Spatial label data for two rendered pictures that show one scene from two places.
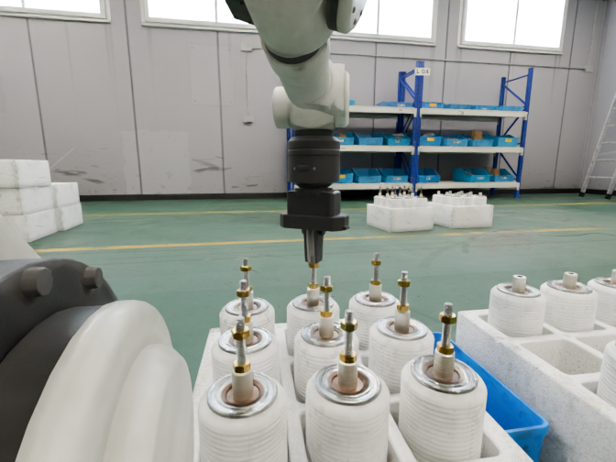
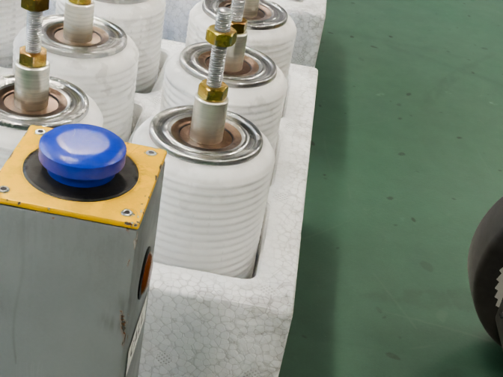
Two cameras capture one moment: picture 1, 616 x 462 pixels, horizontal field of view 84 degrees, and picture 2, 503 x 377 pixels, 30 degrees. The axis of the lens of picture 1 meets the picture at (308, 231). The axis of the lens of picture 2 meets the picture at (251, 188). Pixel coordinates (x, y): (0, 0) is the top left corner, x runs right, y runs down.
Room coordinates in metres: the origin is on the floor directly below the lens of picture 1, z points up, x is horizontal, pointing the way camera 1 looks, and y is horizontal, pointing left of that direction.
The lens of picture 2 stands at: (0.21, 0.60, 0.55)
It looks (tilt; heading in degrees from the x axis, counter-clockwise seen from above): 31 degrees down; 279
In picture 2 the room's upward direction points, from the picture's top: 11 degrees clockwise
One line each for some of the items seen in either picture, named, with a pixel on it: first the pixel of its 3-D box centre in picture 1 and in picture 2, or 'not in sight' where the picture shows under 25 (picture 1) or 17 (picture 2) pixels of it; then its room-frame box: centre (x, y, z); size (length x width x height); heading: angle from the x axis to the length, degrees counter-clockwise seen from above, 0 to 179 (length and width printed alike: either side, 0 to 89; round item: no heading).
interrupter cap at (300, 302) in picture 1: (313, 302); not in sight; (0.58, -0.01, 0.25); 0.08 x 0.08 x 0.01
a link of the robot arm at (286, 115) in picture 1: (309, 124); not in sight; (0.60, 0.00, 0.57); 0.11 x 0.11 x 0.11; 83
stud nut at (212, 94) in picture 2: (241, 365); (212, 90); (0.33, 0.07, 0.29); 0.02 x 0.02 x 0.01; 55
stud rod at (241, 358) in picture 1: (241, 350); (216, 65); (0.33, 0.07, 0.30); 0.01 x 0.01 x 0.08
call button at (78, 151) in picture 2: not in sight; (81, 160); (0.35, 0.25, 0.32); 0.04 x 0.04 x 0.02
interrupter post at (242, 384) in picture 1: (242, 382); (208, 118); (0.33, 0.07, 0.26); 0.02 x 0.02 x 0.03
